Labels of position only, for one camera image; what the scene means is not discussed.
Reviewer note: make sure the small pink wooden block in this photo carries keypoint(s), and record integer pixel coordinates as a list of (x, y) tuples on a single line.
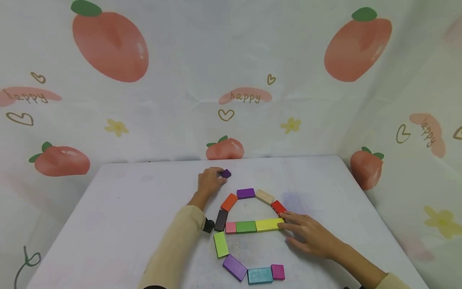
[(230, 227)]

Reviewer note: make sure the person's right thumb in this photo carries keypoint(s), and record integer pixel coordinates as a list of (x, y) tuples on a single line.
[(296, 243)]

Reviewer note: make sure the person's right forearm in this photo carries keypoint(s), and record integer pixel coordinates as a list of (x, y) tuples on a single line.
[(368, 270)]

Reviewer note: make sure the small magenta wooden block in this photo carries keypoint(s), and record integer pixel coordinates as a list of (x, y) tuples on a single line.
[(278, 271)]

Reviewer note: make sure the person's left fingers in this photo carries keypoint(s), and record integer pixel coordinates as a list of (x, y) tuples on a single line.
[(203, 174)]

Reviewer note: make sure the person's left thumb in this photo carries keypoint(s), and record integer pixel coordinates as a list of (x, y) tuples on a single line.
[(221, 181)]

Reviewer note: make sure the dark brown wooden block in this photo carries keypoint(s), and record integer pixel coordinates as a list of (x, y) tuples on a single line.
[(221, 220)]

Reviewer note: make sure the small dark purple block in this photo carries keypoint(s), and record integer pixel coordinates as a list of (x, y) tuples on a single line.
[(226, 173)]

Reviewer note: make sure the person's right hand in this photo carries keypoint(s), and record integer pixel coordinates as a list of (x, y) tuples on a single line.
[(314, 236)]

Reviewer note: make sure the person's left hand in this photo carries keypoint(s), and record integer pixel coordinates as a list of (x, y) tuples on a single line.
[(208, 182)]

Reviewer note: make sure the person's right fingers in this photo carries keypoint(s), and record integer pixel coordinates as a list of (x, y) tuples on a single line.
[(293, 221)]

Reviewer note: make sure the red wooden block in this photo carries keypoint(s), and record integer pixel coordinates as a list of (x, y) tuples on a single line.
[(278, 207)]

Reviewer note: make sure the yellow wooden block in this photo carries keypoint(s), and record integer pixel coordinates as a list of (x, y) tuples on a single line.
[(269, 224)]

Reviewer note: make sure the orange wooden block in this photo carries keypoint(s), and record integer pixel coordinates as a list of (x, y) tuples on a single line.
[(229, 202)]

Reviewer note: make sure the light purple wooden block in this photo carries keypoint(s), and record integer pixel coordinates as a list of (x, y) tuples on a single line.
[(234, 267)]

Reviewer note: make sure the black wrist band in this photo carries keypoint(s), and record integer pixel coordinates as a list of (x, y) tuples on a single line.
[(208, 225)]

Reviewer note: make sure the lime green wooden block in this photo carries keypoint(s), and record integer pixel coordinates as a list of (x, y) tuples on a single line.
[(220, 244)]

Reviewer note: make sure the light blue wooden block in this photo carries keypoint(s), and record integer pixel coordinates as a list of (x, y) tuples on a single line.
[(260, 275)]

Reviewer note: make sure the person's left forearm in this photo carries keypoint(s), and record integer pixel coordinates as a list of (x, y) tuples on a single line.
[(175, 249)]

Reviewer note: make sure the beige wooden block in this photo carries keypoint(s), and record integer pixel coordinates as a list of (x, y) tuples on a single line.
[(264, 196)]

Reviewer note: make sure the person's left index finger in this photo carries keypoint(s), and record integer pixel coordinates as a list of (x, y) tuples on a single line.
[(217, 171)]

